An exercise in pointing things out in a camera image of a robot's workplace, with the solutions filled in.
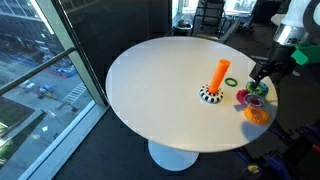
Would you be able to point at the black round side table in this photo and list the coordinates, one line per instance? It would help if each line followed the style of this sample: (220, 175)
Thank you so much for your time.
(182, 30)

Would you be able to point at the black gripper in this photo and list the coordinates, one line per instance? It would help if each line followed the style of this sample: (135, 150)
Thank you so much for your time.
(278, 63)

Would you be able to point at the white desk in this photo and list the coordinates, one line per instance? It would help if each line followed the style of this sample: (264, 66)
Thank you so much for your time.
(277, 19)

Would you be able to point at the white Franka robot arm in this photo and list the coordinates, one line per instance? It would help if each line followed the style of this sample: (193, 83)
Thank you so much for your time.
(295, 20)

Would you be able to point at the yellow black label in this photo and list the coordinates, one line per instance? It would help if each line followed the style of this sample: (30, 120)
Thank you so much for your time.
(253, 169)

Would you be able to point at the blue black bar clamp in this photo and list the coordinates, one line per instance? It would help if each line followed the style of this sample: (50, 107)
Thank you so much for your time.
(277, 165)
(313, 135)

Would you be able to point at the dark metal window railing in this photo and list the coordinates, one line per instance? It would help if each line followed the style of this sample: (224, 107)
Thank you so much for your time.
(33, 71)

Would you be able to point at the black office chair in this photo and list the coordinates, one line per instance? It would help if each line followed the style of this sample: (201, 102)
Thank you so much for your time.
(213, 4)

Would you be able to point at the green wrist camera box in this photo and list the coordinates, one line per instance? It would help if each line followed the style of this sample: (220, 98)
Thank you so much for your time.
(308, 53)

